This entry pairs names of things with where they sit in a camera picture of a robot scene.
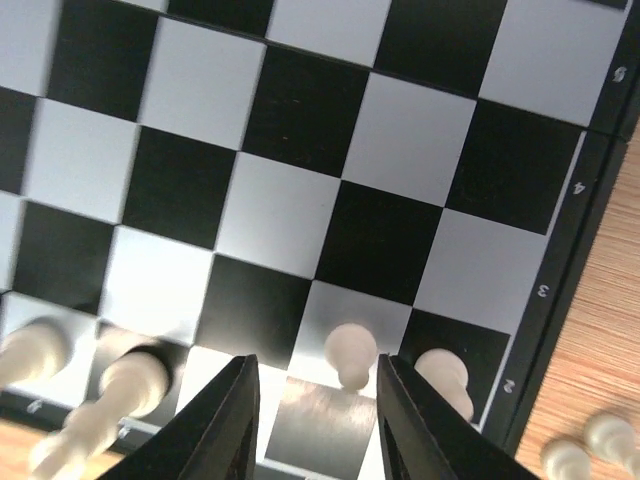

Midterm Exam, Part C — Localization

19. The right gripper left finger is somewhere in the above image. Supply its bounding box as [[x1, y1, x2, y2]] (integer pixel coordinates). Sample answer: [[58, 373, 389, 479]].
[[107, 354, 259, 480]]

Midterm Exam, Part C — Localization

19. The white chess king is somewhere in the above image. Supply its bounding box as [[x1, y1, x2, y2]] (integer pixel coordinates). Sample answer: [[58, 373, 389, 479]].
[[29, 351, 170, 479]]

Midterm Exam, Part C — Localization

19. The black white chess board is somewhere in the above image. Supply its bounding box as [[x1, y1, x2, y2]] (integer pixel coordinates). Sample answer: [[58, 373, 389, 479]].
[[1, 1, 639, 479]]

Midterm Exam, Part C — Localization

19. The white chess queen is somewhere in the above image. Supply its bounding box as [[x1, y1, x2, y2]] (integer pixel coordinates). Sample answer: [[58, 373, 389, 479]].
[[1, 317, 72, 388]]

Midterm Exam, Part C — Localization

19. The white pawn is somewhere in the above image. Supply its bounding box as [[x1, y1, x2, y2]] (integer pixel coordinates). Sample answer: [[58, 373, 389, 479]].
[[324, 323, 378, 392], [414, 349, 474, 422], [583, 413, 639, 479], [540, 439, 591, 480]]

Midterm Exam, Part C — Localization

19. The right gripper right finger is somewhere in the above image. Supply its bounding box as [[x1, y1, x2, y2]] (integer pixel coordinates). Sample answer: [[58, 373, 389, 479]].
[[377, 354, 536, 480]]

